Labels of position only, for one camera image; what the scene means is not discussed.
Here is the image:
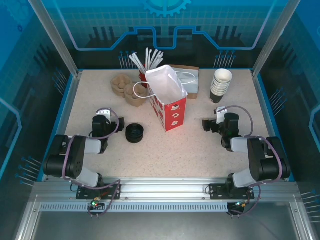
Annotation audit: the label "slotted grey cable duct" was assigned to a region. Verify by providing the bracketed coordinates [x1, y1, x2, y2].
[39, 202, 230, 213]

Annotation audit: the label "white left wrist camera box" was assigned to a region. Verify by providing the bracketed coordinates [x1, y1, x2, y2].
[96, 108, 112, 122]

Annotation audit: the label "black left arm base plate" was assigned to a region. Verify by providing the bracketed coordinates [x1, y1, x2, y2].
[76, 183, 123, 200]

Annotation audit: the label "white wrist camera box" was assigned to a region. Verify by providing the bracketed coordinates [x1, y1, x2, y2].
[96, 108, 112, 122]
[215, 107, 228, 125]

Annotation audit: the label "red white paper gift bag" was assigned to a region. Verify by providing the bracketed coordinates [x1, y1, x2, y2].
[133, 64, 198, 133]

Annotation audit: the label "white paper napkins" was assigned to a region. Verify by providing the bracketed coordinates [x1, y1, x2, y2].
[174, 69, 200, 95]

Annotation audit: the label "aluminium front rail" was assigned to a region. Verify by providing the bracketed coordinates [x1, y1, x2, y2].
[32, 176, 302, 201]

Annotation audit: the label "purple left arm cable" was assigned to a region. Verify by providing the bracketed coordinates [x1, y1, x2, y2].
[61, 107, 123, 219]

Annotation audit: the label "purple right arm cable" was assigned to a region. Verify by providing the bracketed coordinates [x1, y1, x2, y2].
[217, 105, 282, 218]

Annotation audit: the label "stack of black cup lids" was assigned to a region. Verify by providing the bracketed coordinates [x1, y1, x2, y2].
[125, 122, 146, 144]

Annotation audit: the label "stack of paper cups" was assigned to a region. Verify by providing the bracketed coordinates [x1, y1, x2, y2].
[209, 68, 233, 104]

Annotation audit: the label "grey metal lower shelf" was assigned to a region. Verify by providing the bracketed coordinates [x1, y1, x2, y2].
[13, 194, 312, 240]

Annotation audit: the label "brown cardboard napkin box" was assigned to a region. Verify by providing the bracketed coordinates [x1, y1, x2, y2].
[170, 64, 201, 100]

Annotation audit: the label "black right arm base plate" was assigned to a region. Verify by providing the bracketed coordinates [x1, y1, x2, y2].
[208, 183, 255, 200]

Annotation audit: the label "stack of pulp cup carriers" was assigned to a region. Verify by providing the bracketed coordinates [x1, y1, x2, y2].
[110, 74, 149, 109]

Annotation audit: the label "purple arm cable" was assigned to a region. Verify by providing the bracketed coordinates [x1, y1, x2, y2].
[61, 107, 123, 219]
[217, 105, 282, 218]

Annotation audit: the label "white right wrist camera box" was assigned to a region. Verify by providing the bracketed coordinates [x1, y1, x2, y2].
[215, 107, 228, 125]

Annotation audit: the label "aluminium frame post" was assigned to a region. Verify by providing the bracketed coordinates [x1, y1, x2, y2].
[27, 0, 84, 77]
[250, 0, 301, 78]

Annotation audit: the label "blue table side border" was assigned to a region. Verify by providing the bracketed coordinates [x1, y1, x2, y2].
[36, 73, 76, 182]
[256, 73, 296, 182]

